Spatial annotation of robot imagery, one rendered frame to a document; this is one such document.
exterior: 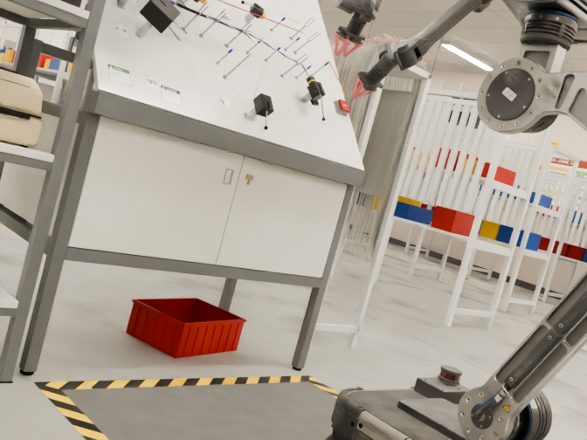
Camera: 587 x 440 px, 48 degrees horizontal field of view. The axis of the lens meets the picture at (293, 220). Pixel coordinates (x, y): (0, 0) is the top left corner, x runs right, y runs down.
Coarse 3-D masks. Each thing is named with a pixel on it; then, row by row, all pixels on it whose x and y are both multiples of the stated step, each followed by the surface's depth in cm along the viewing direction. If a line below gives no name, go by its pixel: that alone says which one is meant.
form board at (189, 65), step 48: (144, 0) 218; (192, 0) 237; (240, 0) 259; (288, 0) 285; (96, 48) 194; (144, 48) 208; (192, 48) 225; (240, 48) 245; (288, 48) 268; (144, 96) 199; (192, 96) 214; (240, 96) 232; (288, 96) 253; (336, 96) 279; (288, 144) 240; (336, 144) 262
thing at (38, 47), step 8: (40, 40) 231; (72, 40) 239; (32, 48) 230; (40, 48) 232; (48, 48) 234; (56, 48) 235; (72, 48) 239; (32, 56) 231; (56, 56) 236; (64, 56) 238; (72, 56) 240; (32, 64) 231; (32, 72) 232
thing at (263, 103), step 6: (258, 96) 225; (264, 96) 224; (270, 96) 227; (258, 102) 224; (264, 102) 223; (270, 102) 225; (252, 108) 228; (258, 108) 224; (264, 108) 222; (270, 108) 224; (246, 114) 230; (252, 114) 228; (258, 114) 225; (264, 114) 225
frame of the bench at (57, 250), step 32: (96, 128) 193; (64, 192) 193; (352, 192) 271; (64, 224) 193; (64, 256) 195; (96, 256) 202; (128, 256) 210; (224, 288) 315; (320, 288) 272; (32, 320) 196; (32, 352) 196
